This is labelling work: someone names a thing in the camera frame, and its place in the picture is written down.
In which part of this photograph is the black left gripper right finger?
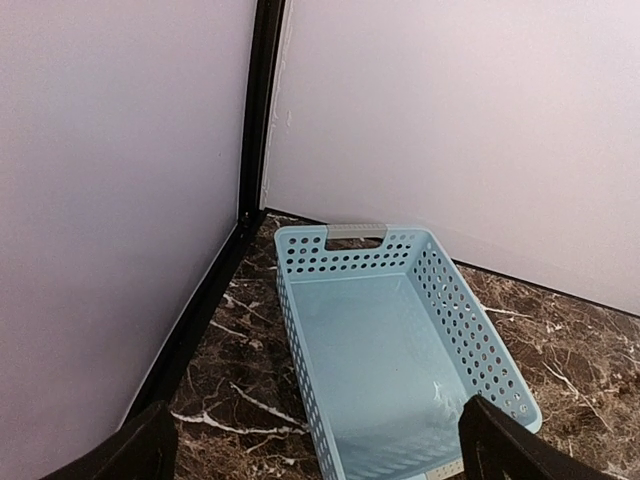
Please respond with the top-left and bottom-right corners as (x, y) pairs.
(458, 395), (608, 480)

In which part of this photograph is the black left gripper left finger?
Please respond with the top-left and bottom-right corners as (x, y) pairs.
(47, 401), (178, 480)

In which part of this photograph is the blue plastic basket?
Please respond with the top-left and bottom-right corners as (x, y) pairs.
(274, 225), (542, 479)

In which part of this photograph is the black left frame post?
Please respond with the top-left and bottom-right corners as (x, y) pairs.
(124, 0), (286, 422)

